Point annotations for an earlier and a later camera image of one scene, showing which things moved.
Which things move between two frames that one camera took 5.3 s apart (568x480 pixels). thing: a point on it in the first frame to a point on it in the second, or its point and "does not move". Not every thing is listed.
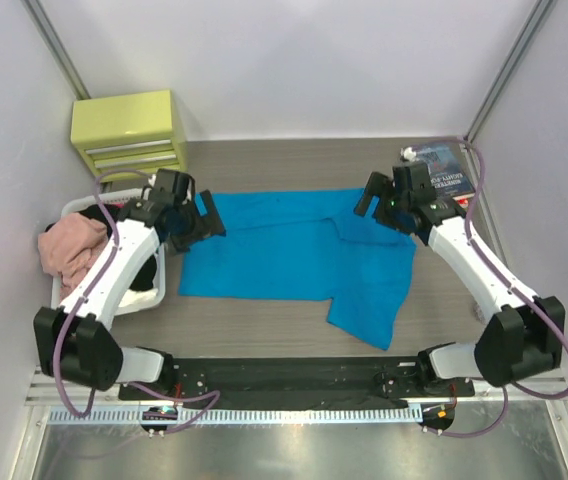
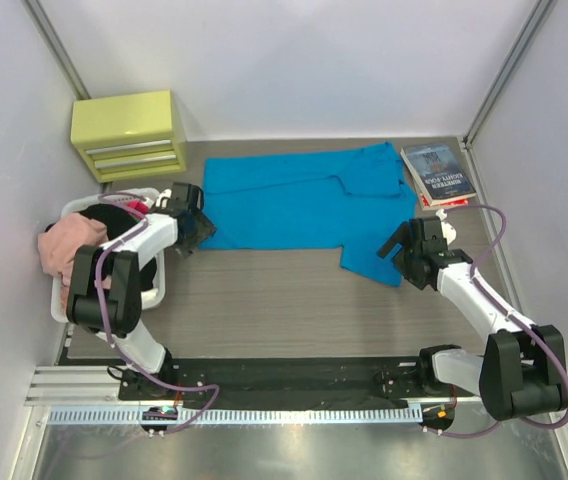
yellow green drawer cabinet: x=136 y=132 does not move
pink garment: x=68 y=248 does not move
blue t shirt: x=307 y=245 to x=351 y=199
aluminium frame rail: x=44 y=392 does not move
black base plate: x=387 y=381 does not move
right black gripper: x=379 y=201 to x=403 y=248
